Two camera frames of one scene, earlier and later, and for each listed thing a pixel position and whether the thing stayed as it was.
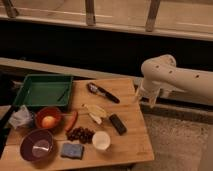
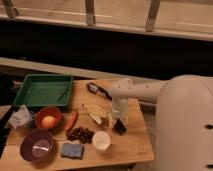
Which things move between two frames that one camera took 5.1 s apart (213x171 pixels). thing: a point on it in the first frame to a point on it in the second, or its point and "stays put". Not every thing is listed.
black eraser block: x=118 y=124 stays put
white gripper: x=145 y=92 to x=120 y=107
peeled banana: x=97 y=112 stays put
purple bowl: x=37 y=145 stays put
